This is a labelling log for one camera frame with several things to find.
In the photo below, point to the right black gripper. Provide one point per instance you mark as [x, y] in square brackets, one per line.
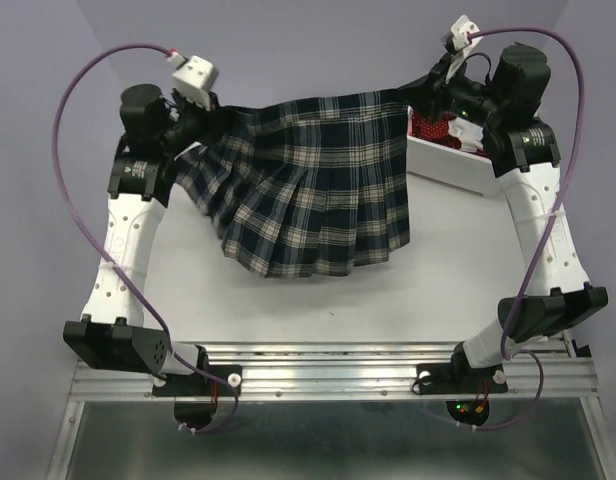
[430, 95]

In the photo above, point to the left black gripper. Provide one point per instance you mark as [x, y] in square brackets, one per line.
[217, 118]

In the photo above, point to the navy plaid pleated skirt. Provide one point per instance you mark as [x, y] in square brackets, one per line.
[316, 186]

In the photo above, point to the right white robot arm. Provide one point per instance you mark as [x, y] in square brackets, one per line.
[556, 293]

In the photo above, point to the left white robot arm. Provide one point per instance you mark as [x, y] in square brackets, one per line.
[110, 333]

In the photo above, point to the red polka dot skirt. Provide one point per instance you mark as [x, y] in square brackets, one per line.
[436, 132]

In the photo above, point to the white garment in bin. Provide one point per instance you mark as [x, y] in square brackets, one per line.
[468, 135]

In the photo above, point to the white plastic bin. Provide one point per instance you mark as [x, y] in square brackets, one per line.
[451, 167]

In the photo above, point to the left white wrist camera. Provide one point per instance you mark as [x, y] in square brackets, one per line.
[194, 78]

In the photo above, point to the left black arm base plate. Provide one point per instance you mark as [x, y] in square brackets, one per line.
[205, 400]

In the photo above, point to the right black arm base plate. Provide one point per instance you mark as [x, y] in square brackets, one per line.
[470, 388]

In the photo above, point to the aluminium rail frame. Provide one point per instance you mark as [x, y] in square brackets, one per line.
[334, 372]

